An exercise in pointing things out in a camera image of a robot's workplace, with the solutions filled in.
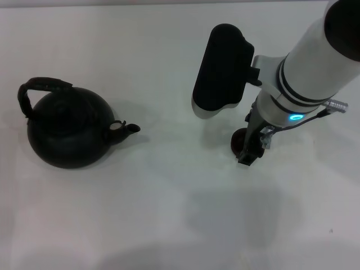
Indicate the black right wrist camera housing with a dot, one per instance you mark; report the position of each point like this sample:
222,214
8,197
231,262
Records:
222,70

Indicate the small dark brown teacup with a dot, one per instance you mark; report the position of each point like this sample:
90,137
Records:
236,142

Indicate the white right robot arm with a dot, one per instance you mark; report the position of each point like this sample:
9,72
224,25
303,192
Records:
309,70

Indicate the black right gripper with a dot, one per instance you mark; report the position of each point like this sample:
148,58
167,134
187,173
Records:
254,135

